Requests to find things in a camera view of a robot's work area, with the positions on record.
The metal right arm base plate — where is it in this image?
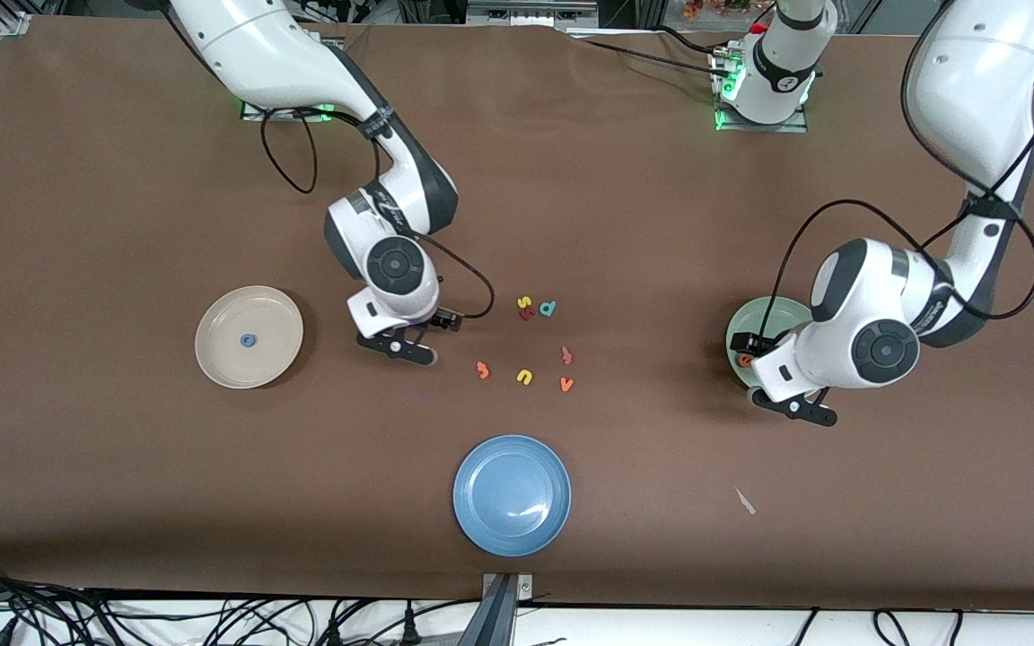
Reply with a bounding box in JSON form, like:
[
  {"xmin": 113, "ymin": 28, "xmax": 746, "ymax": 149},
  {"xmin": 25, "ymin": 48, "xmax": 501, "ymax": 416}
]
[{"xmin": 241, "ymin": 100, "xmax": 338, "ymax": 122}]

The green round plate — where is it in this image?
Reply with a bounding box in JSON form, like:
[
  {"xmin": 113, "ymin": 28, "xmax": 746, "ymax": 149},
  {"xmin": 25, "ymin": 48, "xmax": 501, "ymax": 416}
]
[{"xmin": 725, "ymin": 298, "xmax": 814, "ymax": 391}]

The black cable on table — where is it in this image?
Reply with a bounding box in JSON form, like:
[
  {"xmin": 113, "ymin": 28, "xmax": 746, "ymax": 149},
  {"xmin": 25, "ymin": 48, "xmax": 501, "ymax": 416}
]
[{"xmin": 566, "ymin": 25, "xmax": 738, "ymax": 82}]

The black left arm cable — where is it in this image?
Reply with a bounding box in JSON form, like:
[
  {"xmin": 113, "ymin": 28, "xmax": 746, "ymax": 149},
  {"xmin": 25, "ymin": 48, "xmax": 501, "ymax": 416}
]
[{"xmin": 773, "ymin": 0, "xmax": 1034, "ymax": 337}]

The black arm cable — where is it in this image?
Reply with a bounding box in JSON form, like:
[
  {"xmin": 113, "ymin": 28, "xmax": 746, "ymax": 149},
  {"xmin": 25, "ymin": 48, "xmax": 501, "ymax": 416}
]
[
  {"xmin": 773, "ymin": 0, "xmax": 1034, "ymax": 337},
  {"xmin": 261, "ymin": 108, "xmax": 495, "ymax": 319}
]

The grey power strip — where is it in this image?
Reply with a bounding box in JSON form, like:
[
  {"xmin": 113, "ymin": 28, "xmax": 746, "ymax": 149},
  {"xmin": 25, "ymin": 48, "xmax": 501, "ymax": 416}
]
[{"xmin": 466, "ymin": 0, "xmax": 600, "ymax": 28}]

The blue round plate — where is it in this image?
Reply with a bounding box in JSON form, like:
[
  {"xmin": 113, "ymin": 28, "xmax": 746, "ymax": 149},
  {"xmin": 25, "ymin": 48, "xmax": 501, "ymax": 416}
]
[{"xmin": 452, "ymin": 434, "xmax": 572, "ymax": 557}]

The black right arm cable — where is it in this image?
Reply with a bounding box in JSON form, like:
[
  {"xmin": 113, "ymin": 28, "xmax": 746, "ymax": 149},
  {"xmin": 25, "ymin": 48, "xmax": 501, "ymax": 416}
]
[{"xmin": 261, "ymin": 108, "xmax": 495, "ymax": 319}]

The grey metal camera bracket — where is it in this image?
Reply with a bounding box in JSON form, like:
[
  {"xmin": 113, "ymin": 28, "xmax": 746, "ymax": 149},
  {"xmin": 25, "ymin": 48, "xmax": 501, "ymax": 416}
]
[{"xmin": 479, "ymin": 572, "xmax": 534, "ymax": 646}]

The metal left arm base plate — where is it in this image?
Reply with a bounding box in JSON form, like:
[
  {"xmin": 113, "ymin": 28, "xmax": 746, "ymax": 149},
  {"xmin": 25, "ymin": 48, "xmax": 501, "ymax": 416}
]
[{"xmin": 713, "ymin": 45, "xmax": 810, "ymax": 134}]

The orange flower decoration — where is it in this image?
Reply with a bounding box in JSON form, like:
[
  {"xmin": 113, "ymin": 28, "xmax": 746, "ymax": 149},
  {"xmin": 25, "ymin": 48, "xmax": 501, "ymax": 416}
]
[{"xmin": 683, "ymin": 0, "xmax": 751, "ymax": 21}]

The black floor cable bundle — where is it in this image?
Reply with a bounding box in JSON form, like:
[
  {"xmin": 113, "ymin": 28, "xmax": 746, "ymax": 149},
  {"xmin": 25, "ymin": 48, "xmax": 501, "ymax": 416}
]
[{"xmin": 0, "ymin": 556, "xmax": 482, "ymax": 646}]

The beige round plate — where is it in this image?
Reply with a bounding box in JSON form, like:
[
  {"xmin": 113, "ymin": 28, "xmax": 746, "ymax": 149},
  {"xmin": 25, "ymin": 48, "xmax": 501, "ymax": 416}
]
[{"xmin": 195, "ymin": 285, "xmax": 304, "ymax": 389}]

